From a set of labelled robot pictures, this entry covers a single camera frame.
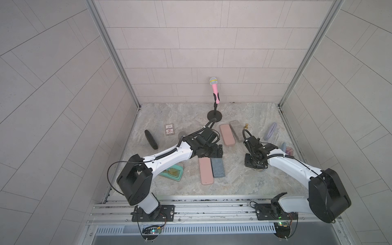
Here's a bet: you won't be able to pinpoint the pink grey case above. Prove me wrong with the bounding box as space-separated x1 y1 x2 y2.
219 124 236 147

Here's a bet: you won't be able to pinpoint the clear case pink glasses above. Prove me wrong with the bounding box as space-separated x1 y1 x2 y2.
280 142 295 156

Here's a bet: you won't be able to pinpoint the mint case yellow glasses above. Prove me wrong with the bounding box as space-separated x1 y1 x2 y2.
159 165 184 182

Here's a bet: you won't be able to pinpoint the brown black glasses case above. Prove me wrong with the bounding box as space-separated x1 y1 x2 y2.
145 130 158 150

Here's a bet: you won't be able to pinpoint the beige case with glasses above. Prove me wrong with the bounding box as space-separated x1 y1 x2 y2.
178 131 188 140

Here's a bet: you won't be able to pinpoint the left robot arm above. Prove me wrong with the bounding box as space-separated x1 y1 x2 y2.
108 118 223 221

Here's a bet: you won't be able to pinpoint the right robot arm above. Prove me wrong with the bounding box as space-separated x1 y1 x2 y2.
242 129 352 223

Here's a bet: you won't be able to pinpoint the grey purple glasses case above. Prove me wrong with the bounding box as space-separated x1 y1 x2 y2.
263 122 277 140

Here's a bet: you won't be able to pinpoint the playing card box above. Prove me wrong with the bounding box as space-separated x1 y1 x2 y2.
165 124 175 136

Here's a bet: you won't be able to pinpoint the pink toy microphone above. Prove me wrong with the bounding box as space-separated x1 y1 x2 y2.
210 77 220 104

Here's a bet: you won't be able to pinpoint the right circuit board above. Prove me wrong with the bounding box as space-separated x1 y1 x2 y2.
274 222 292 239

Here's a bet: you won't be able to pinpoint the circuit board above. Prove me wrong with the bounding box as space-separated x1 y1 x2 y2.
274 222 292 239
142 226 163 235

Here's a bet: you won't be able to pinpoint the left circuit board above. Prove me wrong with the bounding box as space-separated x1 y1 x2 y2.
142 226 163 235

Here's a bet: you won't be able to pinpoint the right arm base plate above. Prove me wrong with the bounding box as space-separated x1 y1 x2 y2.
253 204 298 221

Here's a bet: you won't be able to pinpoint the aluminium mounting rail frame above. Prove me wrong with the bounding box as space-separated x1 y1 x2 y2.
79 195 350 245

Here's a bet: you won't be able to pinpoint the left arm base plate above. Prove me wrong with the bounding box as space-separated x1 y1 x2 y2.
131 205 175 222

